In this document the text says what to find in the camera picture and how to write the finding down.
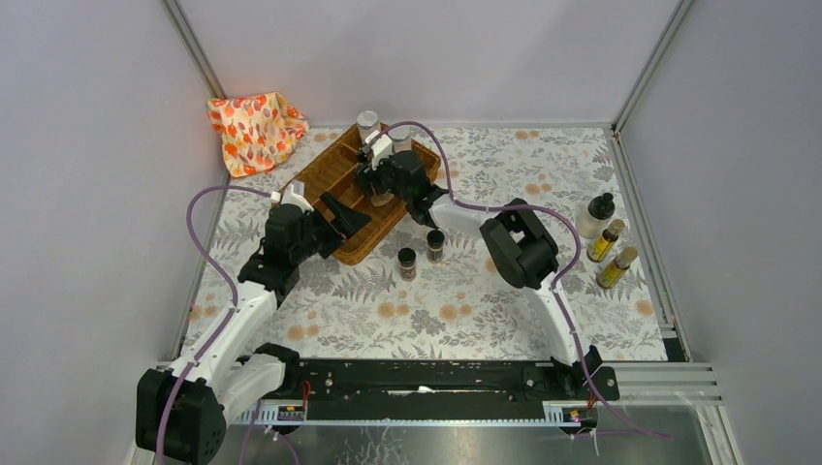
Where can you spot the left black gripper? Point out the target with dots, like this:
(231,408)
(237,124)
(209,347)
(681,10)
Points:
(347,222)

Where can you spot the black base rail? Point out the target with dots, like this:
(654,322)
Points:
(436,390)

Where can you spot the dark spice jar right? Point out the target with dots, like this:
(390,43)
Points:
(435,246)

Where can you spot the orange floral cloth bag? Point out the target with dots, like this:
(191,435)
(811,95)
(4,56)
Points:
(258,133)

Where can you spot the dark spice jar left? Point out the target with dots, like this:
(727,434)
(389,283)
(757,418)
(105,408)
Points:
(407,260)

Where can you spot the brown wicker divided basket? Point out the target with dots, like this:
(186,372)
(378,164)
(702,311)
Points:
(333,171)

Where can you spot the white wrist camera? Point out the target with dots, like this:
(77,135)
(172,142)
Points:
(293,194)
(381,147)

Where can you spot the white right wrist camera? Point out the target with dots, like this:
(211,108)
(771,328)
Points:
(381,147)

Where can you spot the aluminium frame rail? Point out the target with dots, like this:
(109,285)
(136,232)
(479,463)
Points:
(194,48)

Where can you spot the dark spice jar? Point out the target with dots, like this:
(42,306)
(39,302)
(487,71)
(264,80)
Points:
(407,260)
(435,246)

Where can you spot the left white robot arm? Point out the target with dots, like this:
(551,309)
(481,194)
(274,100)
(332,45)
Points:
(184,410)

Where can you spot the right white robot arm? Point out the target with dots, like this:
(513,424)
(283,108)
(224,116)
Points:
(524,253)

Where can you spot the blue label pellet jar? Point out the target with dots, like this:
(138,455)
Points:
(401,138)
(368,124)

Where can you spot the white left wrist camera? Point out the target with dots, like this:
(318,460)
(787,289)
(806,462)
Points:
(293,194)

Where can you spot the floral patterned table mat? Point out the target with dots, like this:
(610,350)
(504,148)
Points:
(461,307)

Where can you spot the yellow label sauce bottle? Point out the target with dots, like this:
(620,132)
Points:
(617,267)

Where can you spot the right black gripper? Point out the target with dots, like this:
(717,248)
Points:
(367,174)

